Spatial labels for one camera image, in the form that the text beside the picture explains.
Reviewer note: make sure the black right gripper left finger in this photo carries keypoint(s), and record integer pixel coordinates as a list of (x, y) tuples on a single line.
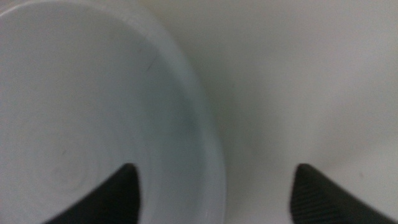
[(118, 199)]

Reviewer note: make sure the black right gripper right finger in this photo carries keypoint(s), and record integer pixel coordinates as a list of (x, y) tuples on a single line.
[(317, 202)]

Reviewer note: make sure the pale blue shallow bowl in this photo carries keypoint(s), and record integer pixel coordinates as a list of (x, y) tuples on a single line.
[(93, 93)]

